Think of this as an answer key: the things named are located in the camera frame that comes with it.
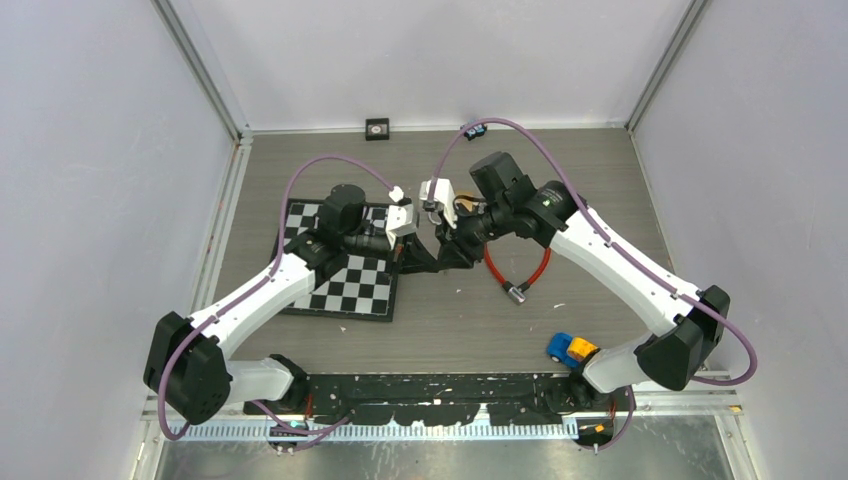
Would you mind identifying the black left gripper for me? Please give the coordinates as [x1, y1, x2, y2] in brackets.
[343, 225, 436, 281]

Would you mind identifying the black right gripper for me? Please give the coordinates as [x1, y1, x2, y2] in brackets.
[434, 199, 511, 272]

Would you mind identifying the brass padlock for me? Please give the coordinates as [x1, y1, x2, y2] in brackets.
[452, 194, 486, 218]

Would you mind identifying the red cable lock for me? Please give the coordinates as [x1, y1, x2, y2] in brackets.
[483, 246, 552, 306]

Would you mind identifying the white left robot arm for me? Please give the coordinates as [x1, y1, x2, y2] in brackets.
[142, 184, 417, 434]

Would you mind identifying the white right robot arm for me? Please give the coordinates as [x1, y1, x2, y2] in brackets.
[419, 152, 730, 411]

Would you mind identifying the black white chessboard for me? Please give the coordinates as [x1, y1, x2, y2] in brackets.
[270, 197, 407, 324]

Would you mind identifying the blue owl eraser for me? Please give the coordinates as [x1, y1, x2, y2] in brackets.
[460, 120, 488, 141]

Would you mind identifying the small black square box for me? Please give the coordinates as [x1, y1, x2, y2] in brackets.
[364, 118, 391, 141]

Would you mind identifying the blue yellow toy car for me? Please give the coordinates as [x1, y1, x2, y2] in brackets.
[546, 332, 598, 369]

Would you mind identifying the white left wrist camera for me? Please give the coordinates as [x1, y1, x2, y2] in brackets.
[385, 203, 419, 227]

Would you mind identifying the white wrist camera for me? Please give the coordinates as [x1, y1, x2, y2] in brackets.
[419, 178, 458, 229]
[385, 203, 419, 227]

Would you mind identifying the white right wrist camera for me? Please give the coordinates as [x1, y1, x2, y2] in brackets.
[419, 178, 458, 229]

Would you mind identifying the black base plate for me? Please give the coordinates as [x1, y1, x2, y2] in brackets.
[243, 372, 637, 428]

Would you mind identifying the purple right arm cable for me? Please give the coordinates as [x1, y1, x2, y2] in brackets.
[426, 117, 759, 453]

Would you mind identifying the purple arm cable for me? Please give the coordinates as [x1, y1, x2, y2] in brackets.
[426, 117, 759, 453]
[154, 153, 405, 453]

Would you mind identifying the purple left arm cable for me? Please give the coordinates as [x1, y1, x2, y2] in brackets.
[154, 153, 405, 453]

